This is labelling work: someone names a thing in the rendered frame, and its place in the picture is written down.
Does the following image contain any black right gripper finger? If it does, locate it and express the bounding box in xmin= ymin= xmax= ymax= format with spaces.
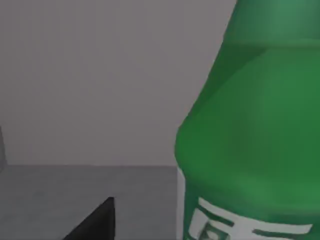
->
xmin=62 ymin=196 xmax=116 ymax=240

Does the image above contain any green bottle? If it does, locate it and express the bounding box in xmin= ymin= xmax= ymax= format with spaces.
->
xmin=175 ymin=0 xmax=320 ymax=240

